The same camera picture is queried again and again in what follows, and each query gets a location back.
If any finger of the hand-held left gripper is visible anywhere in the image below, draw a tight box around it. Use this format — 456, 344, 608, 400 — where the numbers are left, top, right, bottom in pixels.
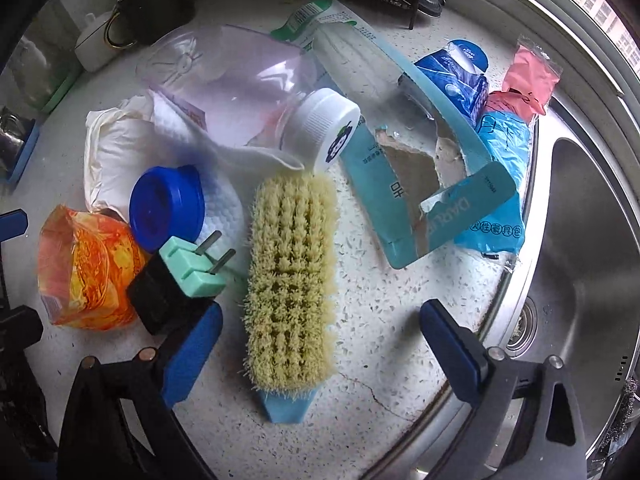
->
0, 209, 28, 241
0, 305, 45, 356

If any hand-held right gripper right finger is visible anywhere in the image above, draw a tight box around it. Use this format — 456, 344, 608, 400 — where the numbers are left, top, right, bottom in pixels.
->
419, 299, 591, 480

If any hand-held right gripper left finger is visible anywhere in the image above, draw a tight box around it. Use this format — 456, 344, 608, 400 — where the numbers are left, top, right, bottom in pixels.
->
57, 301, 224, 480

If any black plug adapter green face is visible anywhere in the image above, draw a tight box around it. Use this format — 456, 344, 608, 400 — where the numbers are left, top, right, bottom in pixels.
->
126, 230, 237, 336

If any orange plastic wrapper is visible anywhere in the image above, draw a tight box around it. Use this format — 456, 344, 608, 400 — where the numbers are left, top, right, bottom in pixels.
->
37, 204, 151, 332

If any white plastic bag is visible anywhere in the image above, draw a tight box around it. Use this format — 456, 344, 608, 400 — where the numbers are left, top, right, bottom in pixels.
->
82, 95, 171, 221

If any yellow bristle scrub brush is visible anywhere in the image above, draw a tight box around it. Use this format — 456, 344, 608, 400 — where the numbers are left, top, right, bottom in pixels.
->
242, 170, 343, 423

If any white paper towel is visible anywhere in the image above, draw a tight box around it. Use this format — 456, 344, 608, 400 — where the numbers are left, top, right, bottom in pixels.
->
150, 90, 306, 261

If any teal torn cardboard package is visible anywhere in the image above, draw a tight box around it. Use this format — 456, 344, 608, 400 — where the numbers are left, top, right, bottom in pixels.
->
270, 0, 518, 271

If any light blue plastic packet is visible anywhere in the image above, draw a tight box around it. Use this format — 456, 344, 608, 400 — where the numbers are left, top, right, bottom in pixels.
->
452, 110, 533, 256

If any clear plastic bottle white cap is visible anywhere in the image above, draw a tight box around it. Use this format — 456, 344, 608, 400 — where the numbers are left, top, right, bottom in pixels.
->
135, 24, 362, 177

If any dark blue snack packet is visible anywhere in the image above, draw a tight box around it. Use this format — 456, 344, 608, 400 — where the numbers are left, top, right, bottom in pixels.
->
397, 39, 491, 128

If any pink plastic packet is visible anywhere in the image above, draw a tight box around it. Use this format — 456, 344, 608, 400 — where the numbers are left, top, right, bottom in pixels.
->
482, 35, 563, 121

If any blue tray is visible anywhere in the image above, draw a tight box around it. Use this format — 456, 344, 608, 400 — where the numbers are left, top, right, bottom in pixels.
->
5, 119, 41, 183

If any sink drain strainer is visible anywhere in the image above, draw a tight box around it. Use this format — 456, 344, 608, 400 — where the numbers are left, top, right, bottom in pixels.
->
505, 295, 540, 353

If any steel teapot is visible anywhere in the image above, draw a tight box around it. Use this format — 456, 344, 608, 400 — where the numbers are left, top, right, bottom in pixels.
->
0, 107, 23, 171

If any green tray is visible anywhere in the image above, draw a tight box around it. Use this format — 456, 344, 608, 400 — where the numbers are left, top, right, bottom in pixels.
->
42, 67, 83, 113

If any glass pitcher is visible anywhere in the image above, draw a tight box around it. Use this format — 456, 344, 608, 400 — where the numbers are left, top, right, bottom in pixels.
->
10, 0, 76, 106

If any steel wool scrubber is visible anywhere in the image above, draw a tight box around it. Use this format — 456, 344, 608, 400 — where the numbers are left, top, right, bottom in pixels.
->
597, 375, 638, 456

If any stainless steel sink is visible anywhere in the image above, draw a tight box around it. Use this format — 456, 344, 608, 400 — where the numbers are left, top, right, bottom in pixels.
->
445, 90, 640, 480

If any white lidded ceramic pot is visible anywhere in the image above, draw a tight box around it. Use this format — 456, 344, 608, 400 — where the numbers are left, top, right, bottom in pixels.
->
74, 10, 121, 73

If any dark mug gold handle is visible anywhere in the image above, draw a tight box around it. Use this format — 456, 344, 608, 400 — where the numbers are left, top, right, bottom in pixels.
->
104, 0, 197, 51

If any window frame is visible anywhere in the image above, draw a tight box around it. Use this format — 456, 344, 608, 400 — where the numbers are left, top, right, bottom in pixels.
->
470, 0, 640, 96

